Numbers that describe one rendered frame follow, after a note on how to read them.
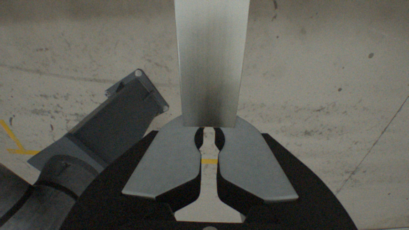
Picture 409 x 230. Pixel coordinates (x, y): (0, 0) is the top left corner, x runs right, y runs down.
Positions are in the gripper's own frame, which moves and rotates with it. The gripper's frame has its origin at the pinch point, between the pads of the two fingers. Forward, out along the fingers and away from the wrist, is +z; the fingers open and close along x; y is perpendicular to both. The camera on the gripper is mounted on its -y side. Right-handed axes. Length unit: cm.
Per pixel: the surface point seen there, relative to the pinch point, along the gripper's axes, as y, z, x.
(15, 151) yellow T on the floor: 95, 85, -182
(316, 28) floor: -7, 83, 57
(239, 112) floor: 47, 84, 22
